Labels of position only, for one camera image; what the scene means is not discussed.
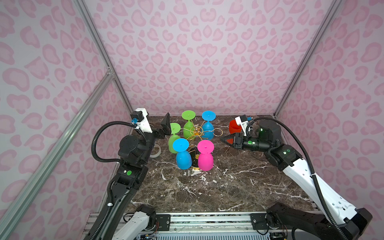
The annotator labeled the front blue wine glass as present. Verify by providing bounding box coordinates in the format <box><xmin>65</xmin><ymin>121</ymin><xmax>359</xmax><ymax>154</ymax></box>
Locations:
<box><xmin>173</xmin><ymin>138</ymin><xmax>192</xmax><ymax>170</ymax></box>

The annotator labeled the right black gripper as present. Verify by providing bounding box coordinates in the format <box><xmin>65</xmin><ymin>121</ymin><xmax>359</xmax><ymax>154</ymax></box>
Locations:
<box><xmin>220</xmin><ymin>132</ymin><xmax>271</xmax><ymax>153</ymax></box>

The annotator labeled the gold wire glass rack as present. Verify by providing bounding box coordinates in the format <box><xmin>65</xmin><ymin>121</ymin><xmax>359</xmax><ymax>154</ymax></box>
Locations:
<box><xmin>194</xmin><ymin>123</ymin><xmax>224</xmax><ymax>141</ymax></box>

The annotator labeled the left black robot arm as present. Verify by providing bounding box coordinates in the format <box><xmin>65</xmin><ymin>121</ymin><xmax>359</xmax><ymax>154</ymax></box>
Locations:
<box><xmin>85</xmin><ymin>110</ymin><xmax>171</xmax><ymax>240</ymax></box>

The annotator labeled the clear tape roll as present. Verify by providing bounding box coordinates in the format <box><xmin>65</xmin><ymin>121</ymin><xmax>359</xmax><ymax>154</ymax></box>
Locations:
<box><xmin>150</xmin><ymin>144</ymin><xmax>162</xmax><ymax>159</ymax></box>

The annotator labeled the left black cable hose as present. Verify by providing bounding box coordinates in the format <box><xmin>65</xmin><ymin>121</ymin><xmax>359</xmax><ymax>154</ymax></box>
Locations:
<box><xmin>90</xmin><ymin>120</ymin><xmax>148</xmax><ymax>163</ymax></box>

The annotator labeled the green wine glass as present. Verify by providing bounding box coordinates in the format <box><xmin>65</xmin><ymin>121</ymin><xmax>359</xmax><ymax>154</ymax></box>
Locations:
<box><xmin>168</xmin><ymin>123</ymin><xmax>181</xmax><ymax>154</ymax></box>
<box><xmin>182</xmin><ymin>110</ymin><xmax>196</xmax><ymax>141</ymax></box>

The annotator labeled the magenta wine glass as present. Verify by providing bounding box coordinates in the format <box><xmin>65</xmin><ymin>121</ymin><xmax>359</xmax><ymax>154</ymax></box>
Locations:
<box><xmin>198</xmin><ymin>140</ymin><xmax>215</xmax><ymax>171</ymax></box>

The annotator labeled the left green wine glass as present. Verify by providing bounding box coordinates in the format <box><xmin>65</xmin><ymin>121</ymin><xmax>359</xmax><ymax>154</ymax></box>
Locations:
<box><xmin>168</xmin><ymin>123</ymin><xmax>181</xmax><ymax>154</ymax></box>

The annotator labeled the red wine glass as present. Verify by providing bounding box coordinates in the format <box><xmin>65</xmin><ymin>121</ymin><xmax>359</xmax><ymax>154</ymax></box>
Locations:
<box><xmin>229</xmin><ymin>120</ymin><xmax>243</xmax><ymax>134</ymax></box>

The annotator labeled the back green wine glass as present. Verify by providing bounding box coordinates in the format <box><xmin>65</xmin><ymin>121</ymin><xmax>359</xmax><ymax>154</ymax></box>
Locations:
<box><xmin>182</xmin><ymin>110</ymin><xmax>196</xmax><ymax>141</ymax></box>

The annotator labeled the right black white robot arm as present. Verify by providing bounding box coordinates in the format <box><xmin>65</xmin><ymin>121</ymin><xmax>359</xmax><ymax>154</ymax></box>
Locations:
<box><xmin>221</xmin><ymin>117</ymin><xmax>373</xmax><ymax>240</ymax></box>

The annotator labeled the right black cable hose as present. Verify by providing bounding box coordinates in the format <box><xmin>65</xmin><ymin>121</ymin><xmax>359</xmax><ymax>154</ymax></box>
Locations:
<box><xmin>251</xmin><ymin>116</ymin><xmax>349</xmax><ymax>240</ymax></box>

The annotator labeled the black cable hose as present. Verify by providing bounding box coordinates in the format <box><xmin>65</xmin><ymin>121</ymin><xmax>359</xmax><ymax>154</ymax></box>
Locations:
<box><xmin>251</xmin><ymin>116</ymin><xmax>349</xmax><ymax>240</ymax></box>
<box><xmin>90</xmin><ymin>120</ymin><xmax>148</xmax><ymax>163</ymax></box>

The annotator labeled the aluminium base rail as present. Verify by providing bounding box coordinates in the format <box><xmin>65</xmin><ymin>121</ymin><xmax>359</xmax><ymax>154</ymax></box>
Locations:
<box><xmin>80</xmin><ymin>211</ymin><xmax>331</xmax><ymax>240</ymax></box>

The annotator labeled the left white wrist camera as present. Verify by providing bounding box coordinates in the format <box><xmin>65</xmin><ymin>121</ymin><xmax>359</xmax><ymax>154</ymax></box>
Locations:
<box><xmin>130</xmin><ymin>108</ymin><xmax>153</xmax><ymax>133</ymax></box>

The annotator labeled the blue wine glass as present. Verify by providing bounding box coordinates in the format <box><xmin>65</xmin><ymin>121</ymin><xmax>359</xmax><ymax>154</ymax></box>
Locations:
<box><xmin>173</xmin><ymin>138</ymin><xmax>192</xmax><ymax>170</ymax></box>
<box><xmin>202</xmin><ymin>111</ymin><xmax>216</xmax><ymax>140</ymax></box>

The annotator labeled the back blue wine glass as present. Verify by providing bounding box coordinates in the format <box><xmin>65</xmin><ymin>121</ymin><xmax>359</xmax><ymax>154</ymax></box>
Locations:
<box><xmin>202</xmin><ymin>111</ymin><xmax>216</xmax><ymax>140</ymax></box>

